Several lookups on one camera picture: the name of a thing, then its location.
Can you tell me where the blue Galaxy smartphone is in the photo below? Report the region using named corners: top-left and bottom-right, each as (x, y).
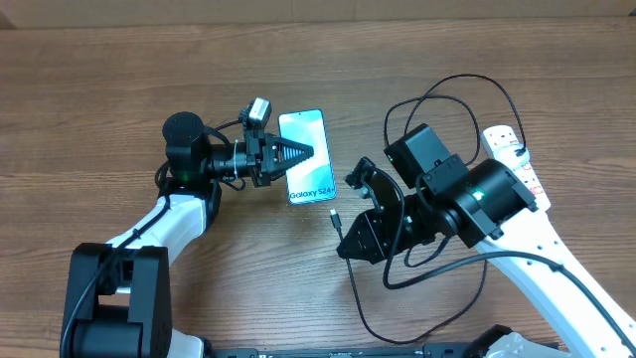
top-left (277, 108), bottom-right (338, 206)

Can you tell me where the black charger cable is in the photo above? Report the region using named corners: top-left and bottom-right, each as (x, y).
top-left (329, 73), bottom-right (529, 346)

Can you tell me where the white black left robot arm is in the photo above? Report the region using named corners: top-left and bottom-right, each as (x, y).
top-left (60, 111), bottom-right (314, 357)

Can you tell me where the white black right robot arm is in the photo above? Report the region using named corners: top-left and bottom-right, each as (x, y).
top-left (337, 124), bottom-right (635, 357)

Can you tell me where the white charger plug adapter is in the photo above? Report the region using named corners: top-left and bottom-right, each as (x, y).
top-left (493, 143), bottom-right (530, 171)

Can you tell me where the white power strip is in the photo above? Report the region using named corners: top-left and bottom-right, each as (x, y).
top-left (481, 125), bottom-right (551, 211)

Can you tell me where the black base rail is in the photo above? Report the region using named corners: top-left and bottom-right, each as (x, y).
top-left (211, 342), bottom-right (470, 358)

